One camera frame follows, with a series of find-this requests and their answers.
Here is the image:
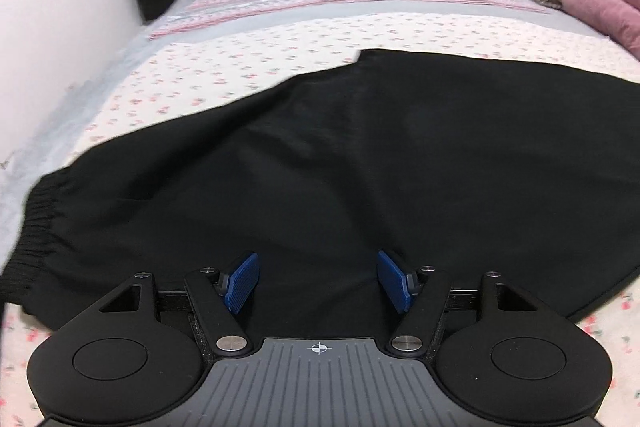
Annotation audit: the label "cherry print bed sheet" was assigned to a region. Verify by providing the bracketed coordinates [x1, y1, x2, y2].
[0, 4, 640, 427]

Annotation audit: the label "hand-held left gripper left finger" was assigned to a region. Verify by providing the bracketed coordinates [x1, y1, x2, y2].
[99, 252, 261, 354]

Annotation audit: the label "black pants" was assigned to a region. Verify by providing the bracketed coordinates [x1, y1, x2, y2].
[0, 49, 640, 333]

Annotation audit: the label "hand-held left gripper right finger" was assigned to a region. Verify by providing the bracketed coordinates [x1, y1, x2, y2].
[376, 250, 540, 353]

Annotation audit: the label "grey-blue bed cover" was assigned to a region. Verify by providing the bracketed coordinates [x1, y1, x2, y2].
[0, 0, 608, 268]

